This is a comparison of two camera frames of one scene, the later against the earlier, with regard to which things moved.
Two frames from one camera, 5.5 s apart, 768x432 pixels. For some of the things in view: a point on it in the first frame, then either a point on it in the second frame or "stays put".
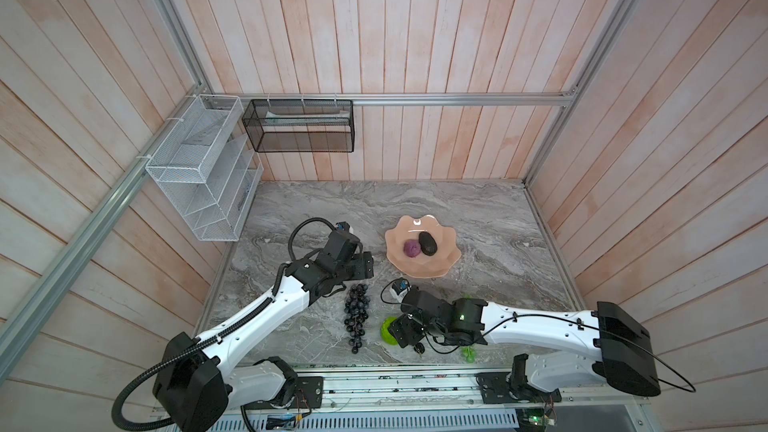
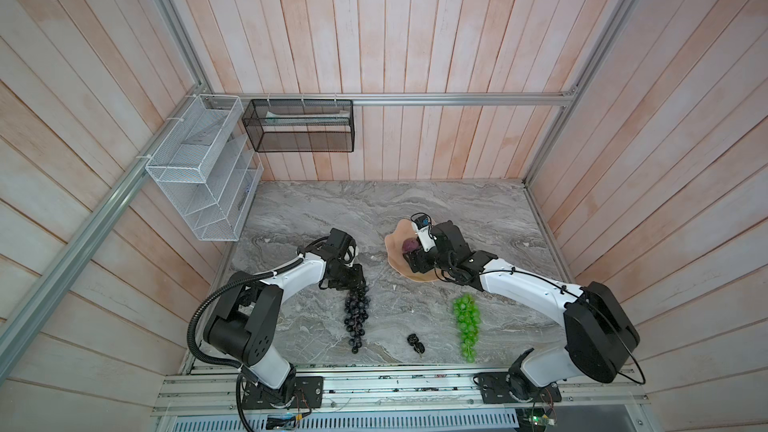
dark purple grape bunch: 356,313 stays put
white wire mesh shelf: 209,164 stays put
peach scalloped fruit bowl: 435,265 stays put
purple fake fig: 411,247 stays put
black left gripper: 364,266 → 357,276
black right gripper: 402,323 → 416,259
